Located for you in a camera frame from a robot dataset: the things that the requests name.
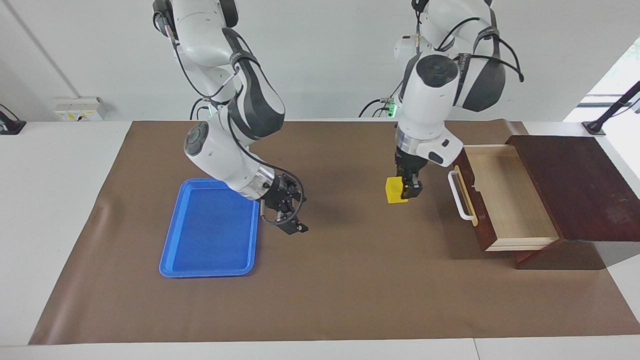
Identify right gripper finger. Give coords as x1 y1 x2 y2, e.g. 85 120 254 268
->
284 174 307 203
274 212 309 236

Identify yellow block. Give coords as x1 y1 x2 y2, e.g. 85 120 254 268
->
385 176 410 204

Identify wooden drawer with white handle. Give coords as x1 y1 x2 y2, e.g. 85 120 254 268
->
447 145 560 252

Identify brown table mat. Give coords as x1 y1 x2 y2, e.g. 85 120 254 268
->
28 119 640 346

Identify blue plastic tray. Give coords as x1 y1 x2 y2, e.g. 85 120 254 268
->
159 177 262 279

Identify dark wooden cabinet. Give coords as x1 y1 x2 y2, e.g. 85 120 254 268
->
505 135 640 271

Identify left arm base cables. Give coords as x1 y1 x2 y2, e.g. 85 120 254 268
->
358 75 406 119

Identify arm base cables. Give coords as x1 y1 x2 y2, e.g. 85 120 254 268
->
358 75 406 119
190 97 211 121

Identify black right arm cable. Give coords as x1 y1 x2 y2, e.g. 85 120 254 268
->
165 20 307 226

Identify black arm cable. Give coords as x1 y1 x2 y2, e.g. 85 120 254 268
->
165 20 307 226
415 17 525 83

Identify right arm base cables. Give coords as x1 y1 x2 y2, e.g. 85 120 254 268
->
190 97 211 121

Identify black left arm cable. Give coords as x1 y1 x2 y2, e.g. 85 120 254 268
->
415 17 525 83

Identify black camera stand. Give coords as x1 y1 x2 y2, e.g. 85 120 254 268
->
582 81 640 136

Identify white wall socket box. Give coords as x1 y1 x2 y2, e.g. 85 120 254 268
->
54 97 107 122

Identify black clamp mount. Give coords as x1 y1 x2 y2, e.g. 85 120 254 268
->
0 104 27 136

